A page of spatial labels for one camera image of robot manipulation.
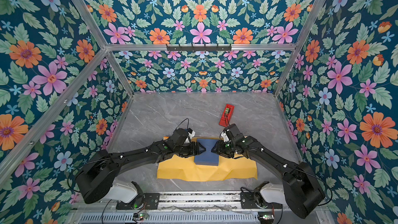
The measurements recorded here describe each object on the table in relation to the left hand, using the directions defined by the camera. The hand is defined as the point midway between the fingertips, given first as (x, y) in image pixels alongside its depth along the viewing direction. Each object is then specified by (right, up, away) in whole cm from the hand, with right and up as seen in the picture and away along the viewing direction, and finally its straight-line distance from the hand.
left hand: (205, 149), depth 79 cm
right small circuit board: (+28, -28, -9) cm, 41 cm away
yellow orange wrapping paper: (-17, -11, +5) cm, 21 cm away
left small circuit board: (-30, -28, -9) cm, 42 cm away
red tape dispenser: (+13, +15, +22) cm, 30 cm away
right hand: (+4, -1, +2) cm, 4 cm away
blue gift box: (+1, -4, +1) cm, 4 cm away
